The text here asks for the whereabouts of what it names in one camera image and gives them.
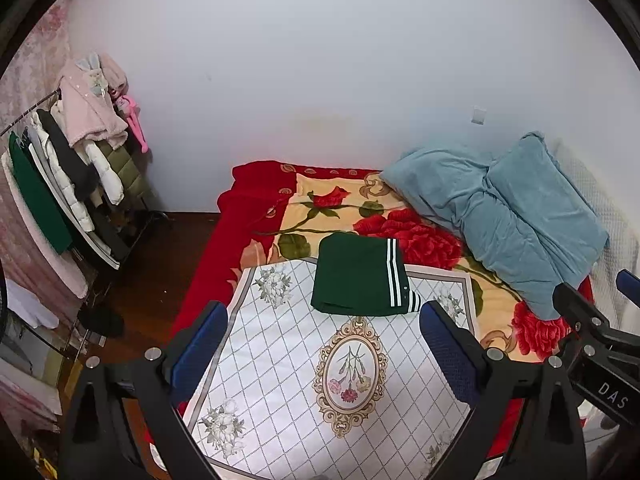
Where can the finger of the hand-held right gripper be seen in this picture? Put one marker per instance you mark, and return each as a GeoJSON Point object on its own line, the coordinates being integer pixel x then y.
{"type": "Point", "coordinates": [580, 310]}
{"type": "Point", "coordinates": [629, 287]}

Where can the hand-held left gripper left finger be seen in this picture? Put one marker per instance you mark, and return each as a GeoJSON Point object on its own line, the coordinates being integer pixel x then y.
{"type": "Point", "coordinates": [200, 350]}

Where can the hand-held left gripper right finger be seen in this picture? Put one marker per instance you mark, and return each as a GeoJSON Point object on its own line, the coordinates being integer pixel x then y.
{"type": "Point", "coordinates": [447, 355]}

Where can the green jacket with white stripes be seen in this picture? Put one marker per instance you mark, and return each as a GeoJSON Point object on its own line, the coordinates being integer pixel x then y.
{"type": "Point", "coordinates": [350, 275]}

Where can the metal clothes rack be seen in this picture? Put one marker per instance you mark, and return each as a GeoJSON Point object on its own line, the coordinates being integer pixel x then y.
{"type": "Point", "coordinates": [35, 106]}

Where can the white floral printed cloth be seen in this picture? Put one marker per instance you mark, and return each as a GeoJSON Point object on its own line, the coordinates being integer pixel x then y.
{"type": "Point", "coordinates": [280, 360]}

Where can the black shoe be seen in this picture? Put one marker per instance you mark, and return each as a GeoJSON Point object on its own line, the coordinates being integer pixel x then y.
{"type": "Point", "coordinates": [102, 321]}

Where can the blue quilt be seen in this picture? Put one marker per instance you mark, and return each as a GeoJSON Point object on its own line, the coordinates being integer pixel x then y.
{"type": "Point", "coordinates": [500, 210]}

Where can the red floral blanket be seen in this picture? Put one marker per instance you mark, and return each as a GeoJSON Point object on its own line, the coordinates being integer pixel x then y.
{"type": "Point", "coordinates": [250, 185]}

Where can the pink fleece cloth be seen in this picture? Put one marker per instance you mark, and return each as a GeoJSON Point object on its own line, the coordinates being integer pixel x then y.
{"type": "Point", "coordinates": [30, 265]}

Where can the olive puffer jacket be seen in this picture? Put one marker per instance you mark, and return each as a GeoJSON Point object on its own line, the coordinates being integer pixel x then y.
{"type": "Point", "coordinates": [125, 170]}

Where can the white puffer jacket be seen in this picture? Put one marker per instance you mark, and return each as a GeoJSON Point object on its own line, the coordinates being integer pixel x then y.
{"type": "Point", "coordinates": [65, 190]}

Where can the green hanging garment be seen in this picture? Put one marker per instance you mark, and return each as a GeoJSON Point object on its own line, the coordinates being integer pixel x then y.
{"type": "Point", "coordinates": [35, 195]}

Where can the pink plastic hanger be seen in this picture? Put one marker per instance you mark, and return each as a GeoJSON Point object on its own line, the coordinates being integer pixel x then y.
{"type": "Point", "coordinates": [135, 125]}

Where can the black coat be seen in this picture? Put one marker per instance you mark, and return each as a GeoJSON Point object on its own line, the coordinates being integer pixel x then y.
{"type": "Point", "coordinates": [65, 150]}

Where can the pink fuzzy jacket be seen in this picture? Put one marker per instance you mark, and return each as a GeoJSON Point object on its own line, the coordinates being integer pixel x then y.
{"type": "Point", "coordinates": [85, 105]}

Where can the pink floral curtain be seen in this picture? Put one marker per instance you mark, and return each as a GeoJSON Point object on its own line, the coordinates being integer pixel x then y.
{"type": "Point", "coordinates": [40, 50]}

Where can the white wall socket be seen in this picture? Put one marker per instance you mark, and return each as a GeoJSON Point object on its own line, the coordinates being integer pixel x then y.
{"type": "Point", "coordinates": [479, 115]}

